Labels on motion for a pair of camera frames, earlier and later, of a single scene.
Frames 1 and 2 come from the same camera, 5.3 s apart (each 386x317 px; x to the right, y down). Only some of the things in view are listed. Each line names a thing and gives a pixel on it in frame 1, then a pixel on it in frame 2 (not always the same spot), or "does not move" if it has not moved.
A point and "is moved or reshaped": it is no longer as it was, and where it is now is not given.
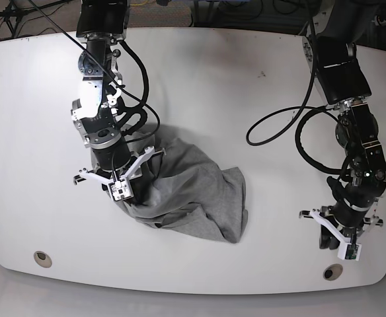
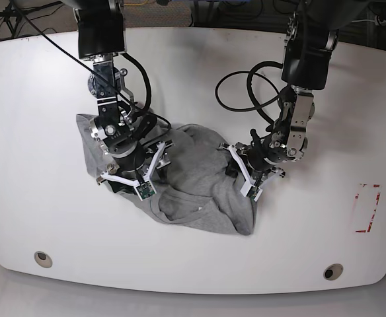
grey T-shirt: (191, 192) is moved or reshaped
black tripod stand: (10, 13) does not move
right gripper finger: (327, 240) -> (232, 168)
